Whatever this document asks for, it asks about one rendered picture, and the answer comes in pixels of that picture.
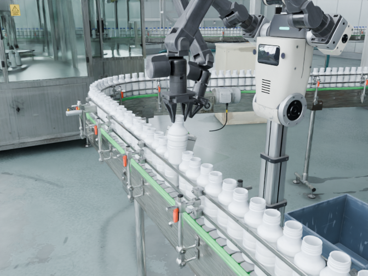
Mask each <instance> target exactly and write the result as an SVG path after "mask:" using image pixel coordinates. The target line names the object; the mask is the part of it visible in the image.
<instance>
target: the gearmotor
mask: <svg viewBox="0 0 368 276"><path fill-rule="evenodd" d="M204 98H207V99H209V102H208V105H204V106H203V107H202V108H201V109H200V110H199V111H198V113H199V114H201V113H214V104H215V105H216V104H226V123H227V112H228V109H227V106H228V104H238V103H240V101H241V91H240V89H239V88H214V89H213V90H212V92H211V93H205V96H204ZM226 123H225V125H226ZM225 125H224V126H225ZM224 126H223V127H224ZM223 127H222V128H223ZM222 128H220V129H222ZM220 129H217V130H220ZM217 130H209V131H217Z"/></svg>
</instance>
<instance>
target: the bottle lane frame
mask: <svg viewBox="0 0 368 276"><path fill-rule="evenodd" d="M92 129H93V133H94V134H93V141H94V143H92V141H91V144H92V146H93V147H94V148H95V149H96V151H97V152H98V150H99V141H98V134H97V135H95V128H94V127H92ZM101 141H102V150H103V151H106V150H109V149H110V147H109V145H110V144H111V150H110V151H108V152H104V154H103V158H104V159H106V158H109V157H110V152H111V153H112V158H111V159H108V160H105V162H106V163H107V165H108V166H109V167H110V168H111V170H112V171H113V172H114V173H115V175H116V176H117V177H118V178H119V180H120V181H121V182H122V173H125V174H126V176H128V173H127V164H126V166H124V163H123V157H119V158H117V155H118V154H124V153H125V150H124V149H122V148H121V147H120V145H119V144H117V142H115V140H114V139H113V138H111V137H110V135H109V134H108V133H106V132H105V131H104V130H103V128H101ZM141 177H142V178H143V186H141V187H142V188H143V192H144V195H142V196H140V197H136V198H135V200H136V201H137V202H138V204H139V205H140V206H141V207H142V208H143V210H144V211H145V213H146V214H147V215H148V216H149V217H150V219H151V220H152V221H153V223H154V224H155V225H156V226H157V227H158V229H159V230H160V231H161V232H162V234H163V235H164V236H165V237H166V239H167V240H168V241H169V243H170V244H171V245H172V246H173V248H174V249H175V250H176V247H177V246H178V222H176V223H175V222H174V217H173V211H168V212H166V210H165V208H167V207H170V206H173V205H175V200H174V198H172V197H171V196H170V195H169V193H167V192H166V191H165V190H164V189H162V188H161V186H160V185H159V184H157V183H156V181H155V180H154V179H152V177H150V176H149V174H148V173H146V172H145V170H143V168H142V167H141V166H139V165H138V163H137V162H136V161H135V160H133V159H131V178H132V185H133V186H138V185H140V184H141ZM141 187H137V188H134V190H133V196H138V195H140V194H141ZM202 226H203V225H202ZM202 226H200V225H199V224H198V223H197V222H196V219H195V220H194V219H193V218H192V217H191V216H190V214H188V213H187V212H184V213H183V245H184V247H189V246H192V245H194V244H195V235H197V236H198V237H199V246H196V247H194V248H191V249H188V250H187V251H186V253H185V260H187V259H190V258H193V257H195V252H194V251H195V248H197V249H198V250H199V258H198V259H197V258H196V259H195V260H193V261H189V262H187V265H188V267H189V268H190V269H191V270H192V272H193V273H194V274H195V275H196V276H251V275H250V273H251V272H247V271H245V270H244V269H243V268H242V267H241V266H240V264H241V263H242V262H241V263H237V262H236V261H235V260H234V259H233V258H232V255H233V254H228V253H227V252H226V251H225V250H224V249H223V247H225V246H220V245H219V244H218V243H217V242H216V239H213V238H212V237H211V236H210V235H209V232H206V231H205V230H204V229H203V228H202ZM177 253H178V252H177ZM252 272H253V271H252Z"/></svg>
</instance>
